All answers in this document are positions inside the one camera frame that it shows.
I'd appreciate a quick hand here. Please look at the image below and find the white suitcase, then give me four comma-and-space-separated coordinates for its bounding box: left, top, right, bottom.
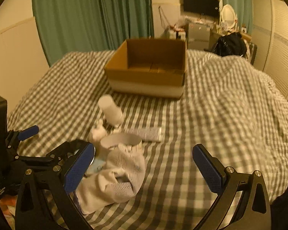
175, 31, 186, 41

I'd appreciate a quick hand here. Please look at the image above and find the black wall television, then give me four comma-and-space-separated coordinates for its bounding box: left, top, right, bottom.
183, 0, 219, 17

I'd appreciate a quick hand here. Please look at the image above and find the green curtain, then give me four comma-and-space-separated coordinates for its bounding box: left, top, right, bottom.
221, 0, 254, 35
32, 0, 154, 65

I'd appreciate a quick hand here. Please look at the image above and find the black jacket on chair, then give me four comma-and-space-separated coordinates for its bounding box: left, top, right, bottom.
211, 32, 247, 57

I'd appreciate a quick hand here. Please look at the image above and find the white cotton pad roll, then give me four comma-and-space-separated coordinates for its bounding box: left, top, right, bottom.
98, 94, 124, 127

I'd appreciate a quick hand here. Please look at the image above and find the white louvered wardrobe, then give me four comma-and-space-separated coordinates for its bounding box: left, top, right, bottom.
252, 0, 288, 99

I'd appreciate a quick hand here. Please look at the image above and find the white cream tube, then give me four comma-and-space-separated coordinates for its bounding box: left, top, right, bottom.
122, 127, 164, 142

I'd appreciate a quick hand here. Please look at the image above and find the white tape roll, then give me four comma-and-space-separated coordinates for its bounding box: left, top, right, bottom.
100, 133, 142, 149

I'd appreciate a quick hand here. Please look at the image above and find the white oval mirror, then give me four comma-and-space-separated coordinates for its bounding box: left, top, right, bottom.
220, 4, 238, 29

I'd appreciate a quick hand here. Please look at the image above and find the white mesh cloth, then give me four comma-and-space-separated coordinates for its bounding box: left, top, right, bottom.
75, 144, 146, 215

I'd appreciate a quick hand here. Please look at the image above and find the green curtain right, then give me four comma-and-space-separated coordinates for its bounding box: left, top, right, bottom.
221, 0, 254, 35

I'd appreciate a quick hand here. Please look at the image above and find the green curtain left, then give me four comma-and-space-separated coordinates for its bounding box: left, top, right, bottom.
32, 0, 154, 65

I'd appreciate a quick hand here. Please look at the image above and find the grey mini fridge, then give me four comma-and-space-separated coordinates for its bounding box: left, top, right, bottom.
187, 23, 210, 50

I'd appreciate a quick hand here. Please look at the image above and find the blue card pack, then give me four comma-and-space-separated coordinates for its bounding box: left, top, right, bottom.
85, 157, 105, 176

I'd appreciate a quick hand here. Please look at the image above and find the white plush toy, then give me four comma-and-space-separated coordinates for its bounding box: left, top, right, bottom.
89, 119, 108, 145

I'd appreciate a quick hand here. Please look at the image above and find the open cardboard box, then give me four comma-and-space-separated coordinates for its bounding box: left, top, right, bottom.
104, 38, 187, 99

